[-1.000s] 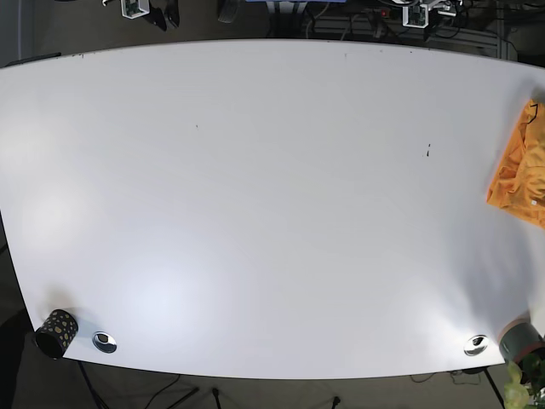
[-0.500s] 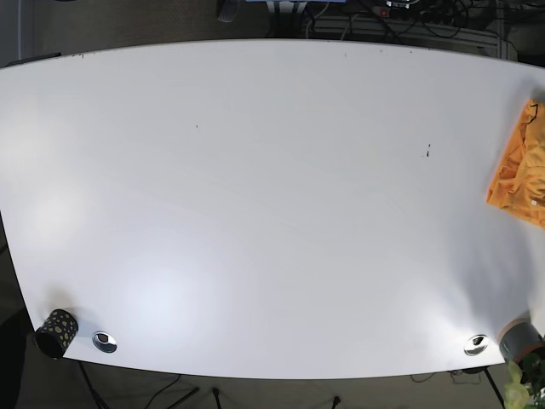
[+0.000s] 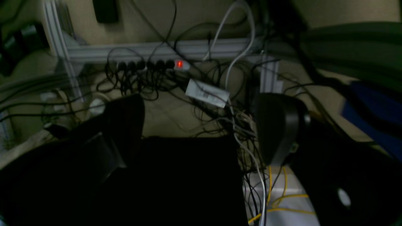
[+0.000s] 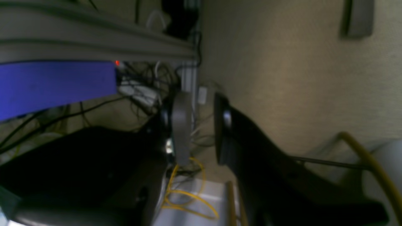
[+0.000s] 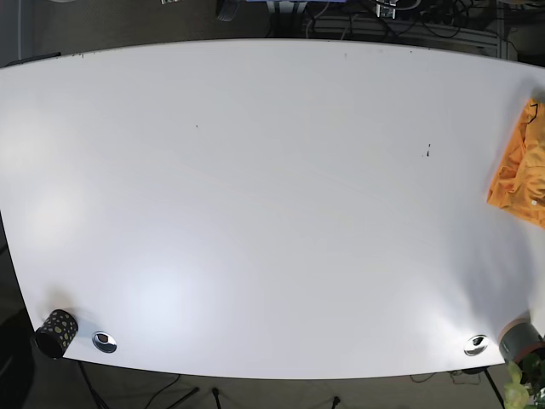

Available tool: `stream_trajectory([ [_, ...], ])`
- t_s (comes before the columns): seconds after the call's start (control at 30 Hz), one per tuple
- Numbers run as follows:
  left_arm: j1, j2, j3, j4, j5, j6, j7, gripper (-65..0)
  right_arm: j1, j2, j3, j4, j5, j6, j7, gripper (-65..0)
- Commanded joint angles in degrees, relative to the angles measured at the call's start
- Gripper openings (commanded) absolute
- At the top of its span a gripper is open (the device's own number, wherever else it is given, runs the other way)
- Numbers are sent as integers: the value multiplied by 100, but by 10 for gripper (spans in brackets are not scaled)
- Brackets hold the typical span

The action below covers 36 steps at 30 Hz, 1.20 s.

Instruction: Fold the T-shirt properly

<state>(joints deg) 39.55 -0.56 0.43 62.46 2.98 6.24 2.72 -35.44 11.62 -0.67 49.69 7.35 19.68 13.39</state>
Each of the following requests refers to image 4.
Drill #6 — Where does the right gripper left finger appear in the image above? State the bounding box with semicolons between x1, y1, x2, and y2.
13;92;192;226

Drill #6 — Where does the blue panel under table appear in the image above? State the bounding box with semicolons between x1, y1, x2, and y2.
0;61;117;120

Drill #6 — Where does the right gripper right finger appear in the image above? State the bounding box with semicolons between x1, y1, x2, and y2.
214;93;389;226

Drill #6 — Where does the yellow cable on floor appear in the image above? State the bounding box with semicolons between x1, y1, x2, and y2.
160;157;220;220

